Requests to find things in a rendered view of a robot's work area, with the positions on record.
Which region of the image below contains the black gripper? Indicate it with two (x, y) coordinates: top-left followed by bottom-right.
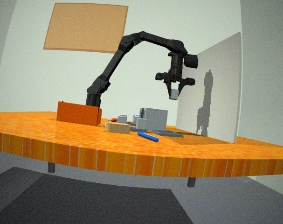
(155, 64), (195, 96)

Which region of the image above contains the blue cylinder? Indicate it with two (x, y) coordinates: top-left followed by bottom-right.
(138, 132), (159, 142)

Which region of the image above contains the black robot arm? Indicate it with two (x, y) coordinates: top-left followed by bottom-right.
(85, 31), (198, 107)

